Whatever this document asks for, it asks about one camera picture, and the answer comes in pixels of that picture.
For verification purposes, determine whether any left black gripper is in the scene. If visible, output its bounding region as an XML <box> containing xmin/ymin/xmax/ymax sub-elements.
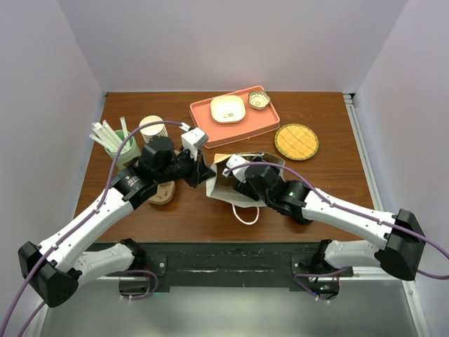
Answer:
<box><xmin>156</xmin><ymin>145</ymin><xmax>216</xmax><ymax>188</ymax></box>

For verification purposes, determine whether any brown paper bag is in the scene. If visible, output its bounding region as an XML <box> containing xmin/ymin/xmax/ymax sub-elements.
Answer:
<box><xmin>206</xmin><ymin>152</ymin><xmax>286</xmax><ymax>225</ymax></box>

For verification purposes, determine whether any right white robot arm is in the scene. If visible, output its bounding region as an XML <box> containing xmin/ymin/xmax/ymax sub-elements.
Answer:
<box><xmin>224</xmin><ymin>161</ymin><xmax>425</xmax><ymax>281</ymax></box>

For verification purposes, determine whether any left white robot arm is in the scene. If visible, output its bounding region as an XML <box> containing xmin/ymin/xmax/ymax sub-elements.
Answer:
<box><xmin>18</xmin><ymin>129</ymin><xmax>215</xmax><ymax>308</ymax></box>

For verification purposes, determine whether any stack of paper cups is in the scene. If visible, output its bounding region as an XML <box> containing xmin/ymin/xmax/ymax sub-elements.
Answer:
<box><xmin>139</xmin><ymin>115</ymin><xmax>168</xmax><ymax>143</ymax></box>

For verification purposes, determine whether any green straw holder cup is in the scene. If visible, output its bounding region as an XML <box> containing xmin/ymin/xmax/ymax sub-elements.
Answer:
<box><xmin>105</xmin><ymin>130</ymin><xmax>140</xmax><ymax>170</ymax></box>

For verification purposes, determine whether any stack of black lids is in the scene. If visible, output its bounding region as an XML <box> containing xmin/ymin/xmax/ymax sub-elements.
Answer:
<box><xmin>297</xmin><ymin>219</ymin><xmax>313</xmax><ymax>225</ymax></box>

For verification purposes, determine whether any round woven yellow coaster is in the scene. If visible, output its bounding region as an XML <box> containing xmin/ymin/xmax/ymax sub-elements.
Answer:
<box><xmin>274</xmin><ymin>124</ymin><xmax>319</xmax><ymax>161</ymax></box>

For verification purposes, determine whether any pink serving tray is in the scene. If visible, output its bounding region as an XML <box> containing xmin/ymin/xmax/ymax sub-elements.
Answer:
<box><xmin>189</xmin><ymin>85</ymin><xmax>280</xmax><ymax>149</ymax></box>

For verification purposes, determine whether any cream square plate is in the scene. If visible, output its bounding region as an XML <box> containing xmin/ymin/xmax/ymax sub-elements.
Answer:
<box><xmin>210</xmin><ymin>95</ymin><xmax>246</xmax><ymax>124</ymax></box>

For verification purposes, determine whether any wrapped white straw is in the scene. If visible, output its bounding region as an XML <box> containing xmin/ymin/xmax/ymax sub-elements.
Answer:
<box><xmin>91</xmin><ymin>122</ymin><xmax>113</xmax><ymax>143</ymax></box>
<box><xmin>89</xmin><ymin>133</ymin><xmax>117</xmax><ymax>153</ymax></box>
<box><xmin>102</xmin><ymin>120</ymin><xmax>123</xmax><ymax>148</ymax></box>

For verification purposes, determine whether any small floral bowl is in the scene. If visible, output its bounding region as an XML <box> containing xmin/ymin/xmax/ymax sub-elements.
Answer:
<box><xmin>248</xmin><ymin>90</ymin><xmax>271</xmax><ymax>110</ymax></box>

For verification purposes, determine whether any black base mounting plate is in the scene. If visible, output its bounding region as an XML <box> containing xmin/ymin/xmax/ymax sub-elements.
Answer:
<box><xmin>130</xmin><ymin>242</ymin><xmax>340</xmax><ymax>298</ymax></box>

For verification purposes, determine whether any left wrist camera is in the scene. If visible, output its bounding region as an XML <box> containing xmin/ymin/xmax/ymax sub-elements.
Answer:
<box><xmin>180</xmin><ymin>122</ymin><xmax>209</xmax><ymax>161</ymax></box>

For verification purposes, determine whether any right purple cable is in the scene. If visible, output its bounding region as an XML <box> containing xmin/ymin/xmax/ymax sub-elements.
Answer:
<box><xmin>224</xmin><ymin>161</ymin><xmax>449</xmax><ymax>301</ymax></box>

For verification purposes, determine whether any purple cable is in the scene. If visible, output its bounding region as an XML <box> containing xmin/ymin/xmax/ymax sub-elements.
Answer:
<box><xmin>0</xmin><ymin>120</ymin><xmax>187</xmax><ymax>337</ymax></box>
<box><xmin>224</xmin><ymin>161</ymin><xmax>449</xmax><ymax>301</ymax></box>

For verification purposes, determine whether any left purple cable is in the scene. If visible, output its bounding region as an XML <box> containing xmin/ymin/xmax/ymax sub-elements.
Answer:
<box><xmin>0</xmin><ymin>120</ymin><xmax>187</xmax><ymax>337</ymax></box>

